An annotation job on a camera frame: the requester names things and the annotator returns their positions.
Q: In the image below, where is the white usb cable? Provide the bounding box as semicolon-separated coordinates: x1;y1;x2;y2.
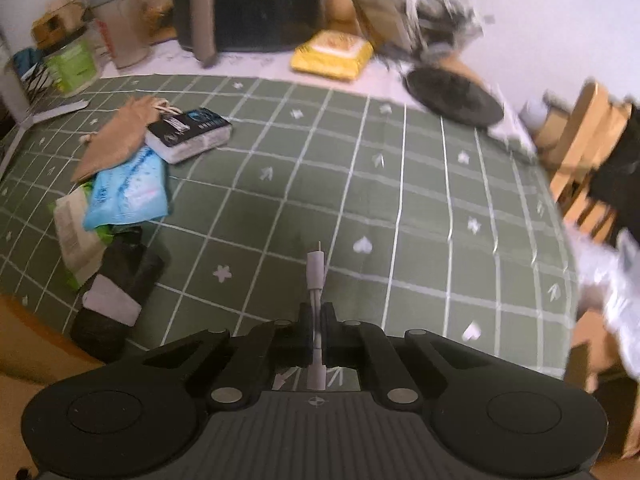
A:
305;239;329;392

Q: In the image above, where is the green checked tablecloth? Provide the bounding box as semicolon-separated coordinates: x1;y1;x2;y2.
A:
1;75;577;377

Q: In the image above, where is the black sock with white band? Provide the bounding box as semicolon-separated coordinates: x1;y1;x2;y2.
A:
70;226;165;363

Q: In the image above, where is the blue tissue pack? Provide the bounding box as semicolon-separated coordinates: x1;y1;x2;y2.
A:
84;146;169;230

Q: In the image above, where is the green white packet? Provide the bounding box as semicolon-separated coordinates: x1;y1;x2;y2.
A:
52;182;113;290

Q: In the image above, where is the black white small box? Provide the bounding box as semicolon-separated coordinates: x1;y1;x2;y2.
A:
144;107;233;165

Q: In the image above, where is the black round kettle base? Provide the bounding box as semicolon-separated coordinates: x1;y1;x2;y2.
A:
404;66;504;128

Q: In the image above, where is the white plastic bag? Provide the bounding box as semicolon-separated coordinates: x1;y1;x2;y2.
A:
567;226;639;380

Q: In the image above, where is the yellow wet wipes pack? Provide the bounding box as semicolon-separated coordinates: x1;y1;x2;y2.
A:
290;30;373;81

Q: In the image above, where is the wooden chair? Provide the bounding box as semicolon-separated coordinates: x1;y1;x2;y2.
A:
533;79;631;243

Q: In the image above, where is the black bag on chair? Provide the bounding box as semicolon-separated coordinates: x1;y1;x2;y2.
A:
588;102;640;246

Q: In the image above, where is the glass bowl with clutter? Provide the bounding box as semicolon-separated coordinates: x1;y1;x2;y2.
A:
352;0;484;63

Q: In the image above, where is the green label jar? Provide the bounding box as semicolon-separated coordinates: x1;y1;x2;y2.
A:
30;0;101;98

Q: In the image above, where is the black air fryer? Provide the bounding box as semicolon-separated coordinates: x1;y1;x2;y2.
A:
172;0;324;52

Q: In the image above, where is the white phone gimbal tripod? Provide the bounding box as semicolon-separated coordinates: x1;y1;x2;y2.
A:
1;40;89;177

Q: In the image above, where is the grey lid shaker bottle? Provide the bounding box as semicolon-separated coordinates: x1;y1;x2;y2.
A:
89;0;150;70

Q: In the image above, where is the tan drawstring pouch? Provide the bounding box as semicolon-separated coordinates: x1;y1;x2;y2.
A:
70;96;181;184

